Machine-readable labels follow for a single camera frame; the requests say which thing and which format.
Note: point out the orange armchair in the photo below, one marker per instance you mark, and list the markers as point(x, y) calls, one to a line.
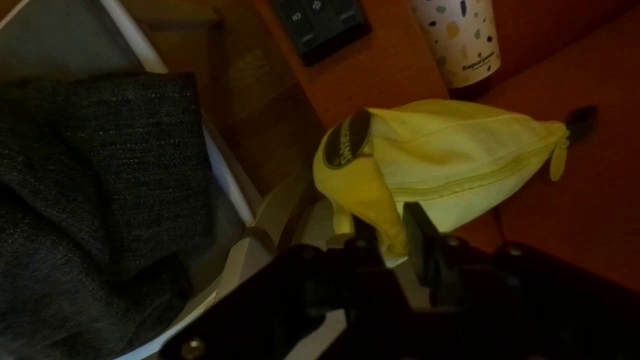
point(572, 201)

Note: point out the yellow banana-shaped case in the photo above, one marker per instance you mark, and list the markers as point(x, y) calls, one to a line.
point(441, 160)

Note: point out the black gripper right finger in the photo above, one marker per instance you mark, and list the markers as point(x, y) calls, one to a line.
point(420, 232)

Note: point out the white dotted paper cup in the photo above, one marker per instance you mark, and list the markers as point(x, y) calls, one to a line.
point(462, 41)

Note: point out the black remote control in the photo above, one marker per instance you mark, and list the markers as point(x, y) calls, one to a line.
point(323, 22)

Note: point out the dark grey seat cushion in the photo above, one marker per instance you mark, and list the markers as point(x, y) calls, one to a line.
point(100, 201)

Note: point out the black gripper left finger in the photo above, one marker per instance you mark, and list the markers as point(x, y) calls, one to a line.
point(363, 232)

